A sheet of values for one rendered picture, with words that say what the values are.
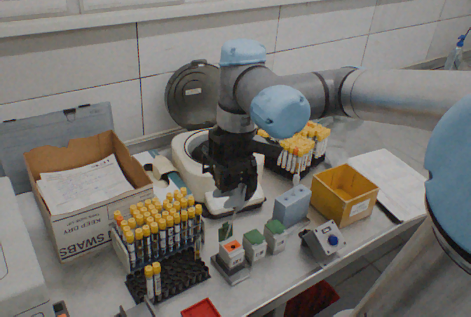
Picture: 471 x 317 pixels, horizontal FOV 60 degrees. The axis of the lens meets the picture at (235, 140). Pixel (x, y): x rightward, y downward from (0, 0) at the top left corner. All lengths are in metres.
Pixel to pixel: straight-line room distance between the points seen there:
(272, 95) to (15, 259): 0.44
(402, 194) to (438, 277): 0.97
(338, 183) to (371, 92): 0.73
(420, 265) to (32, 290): 0.50
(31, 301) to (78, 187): 0.54
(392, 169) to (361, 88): 0.86
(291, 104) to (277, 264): 0.56
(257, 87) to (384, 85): 0.17
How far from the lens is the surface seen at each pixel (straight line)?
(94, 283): 1.02
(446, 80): 0.52
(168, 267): 1.00
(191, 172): 1.10
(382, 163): 1.45
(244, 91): 0.61
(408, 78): 0.55
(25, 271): 0.67
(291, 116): 0.58
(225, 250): 0.95
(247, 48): 0.65
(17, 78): 1.17
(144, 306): 0.91
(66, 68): 1.19
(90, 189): 1.16
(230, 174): 0.76
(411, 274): 0.40
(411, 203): 1.32
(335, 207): 1.14
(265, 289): 0.99
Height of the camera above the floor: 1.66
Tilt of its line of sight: 33 degrees down
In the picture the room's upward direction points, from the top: 5 degrees clockwise
